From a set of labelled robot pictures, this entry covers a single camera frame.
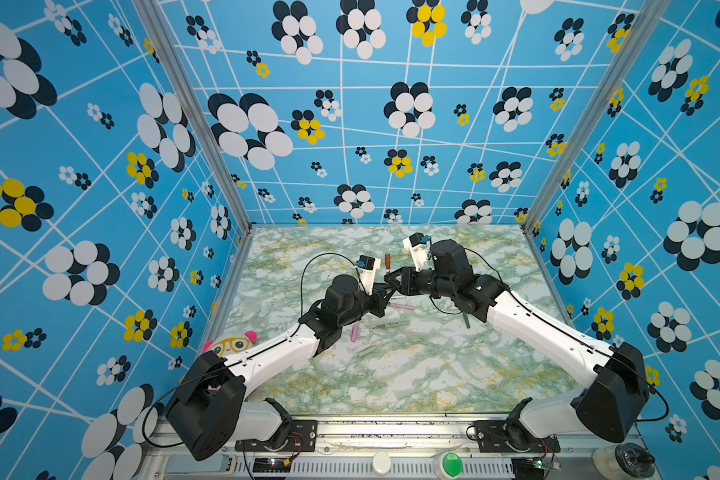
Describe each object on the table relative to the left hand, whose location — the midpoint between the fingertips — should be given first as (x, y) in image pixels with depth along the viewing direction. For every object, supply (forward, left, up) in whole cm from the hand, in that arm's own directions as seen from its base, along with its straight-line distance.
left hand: (399, 285), depth 77 cm
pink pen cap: (-2, +12, -21) cm, 24 cm away
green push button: (-37, -10, -11) cm, 40 cm away
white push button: (-37, +5, -14) cm, 40 cm away
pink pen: (+6, -3, -21) cm, 22 cm away
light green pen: (0, +1, -21) cm, 22 cm away
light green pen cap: (-9, +9, -22) cm, 25 cm away
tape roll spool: (-37, -46, -11) cm, 59 cm away
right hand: (0, +3, +3) cm, 4 cm away
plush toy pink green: (-11, +47, -14) cm, 50 cm away
